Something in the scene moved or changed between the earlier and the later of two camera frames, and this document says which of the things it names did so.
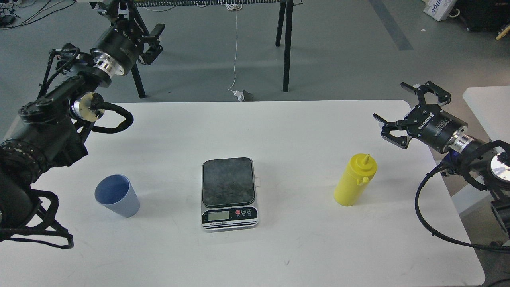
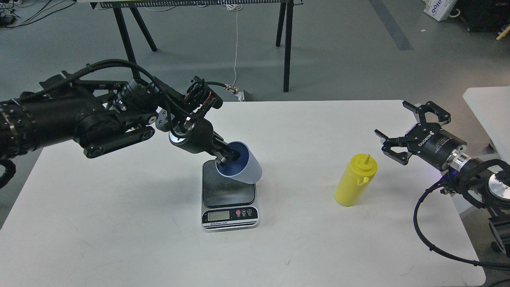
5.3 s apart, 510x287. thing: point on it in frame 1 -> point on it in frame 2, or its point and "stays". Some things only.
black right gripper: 432,126 -> 429,142
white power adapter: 240,95 stays
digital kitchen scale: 228,198 stays
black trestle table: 288,23 stays
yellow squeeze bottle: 352,180 stays
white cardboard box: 438,9 stays
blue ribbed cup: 116,193 -> 246,169
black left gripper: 122,41 -> 198,136
